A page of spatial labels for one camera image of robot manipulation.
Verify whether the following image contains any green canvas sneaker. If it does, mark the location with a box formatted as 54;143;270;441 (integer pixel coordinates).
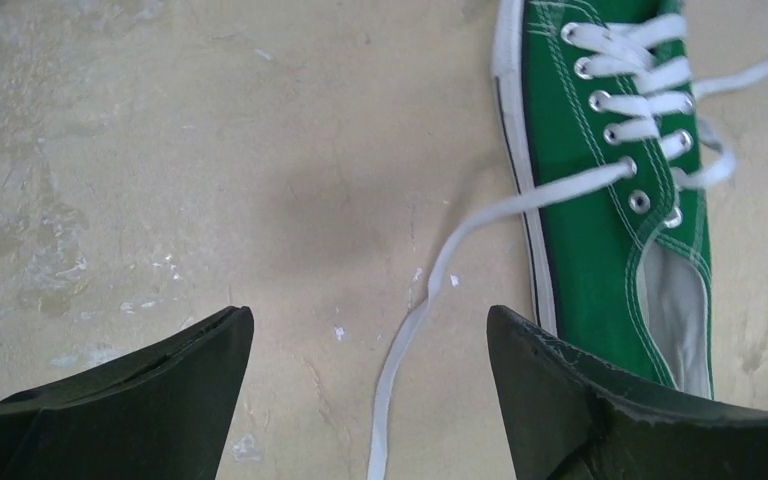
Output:
492;1;714;398

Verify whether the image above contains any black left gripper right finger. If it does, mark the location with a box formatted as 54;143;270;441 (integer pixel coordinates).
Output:
486;305;768;479

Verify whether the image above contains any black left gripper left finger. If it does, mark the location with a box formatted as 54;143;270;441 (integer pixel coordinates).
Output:
0;306;254;479

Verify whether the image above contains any white shoelace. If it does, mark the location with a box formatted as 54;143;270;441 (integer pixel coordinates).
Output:
365;13;768;480

